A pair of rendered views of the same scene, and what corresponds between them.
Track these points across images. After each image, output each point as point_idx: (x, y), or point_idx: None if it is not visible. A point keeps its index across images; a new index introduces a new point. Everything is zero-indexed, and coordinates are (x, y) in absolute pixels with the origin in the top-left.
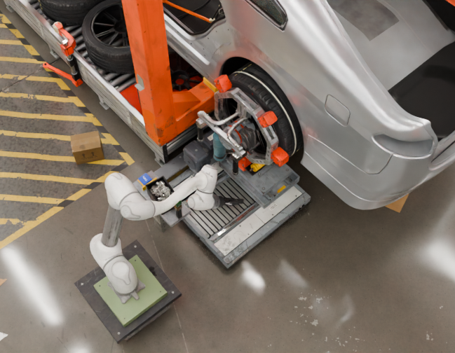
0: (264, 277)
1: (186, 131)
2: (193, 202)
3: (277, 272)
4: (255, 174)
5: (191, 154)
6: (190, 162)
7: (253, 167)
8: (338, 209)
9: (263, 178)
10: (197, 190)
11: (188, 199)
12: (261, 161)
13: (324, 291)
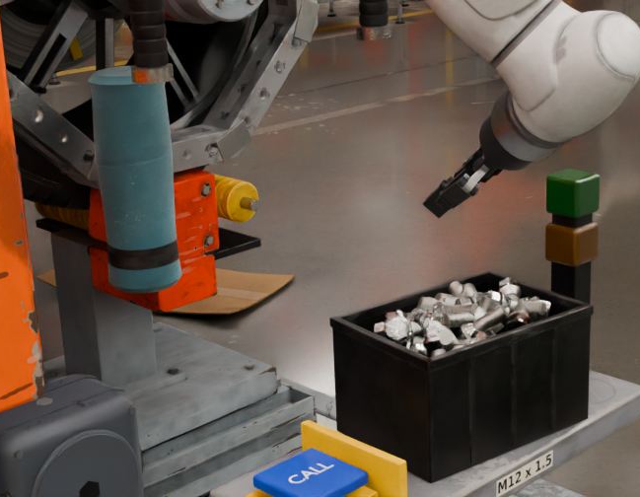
0: (627, 474)
1: None
2: (625, 18)
3: (591, 450)
4: (167, 387)
5: (72, 414)
6: (100, 469)
7: (244, 186)
8: (282, 355)
9: (193, 369)
10: (541, 19)
11: (604, 42)
12: (280, 62)
13: (620, 368)
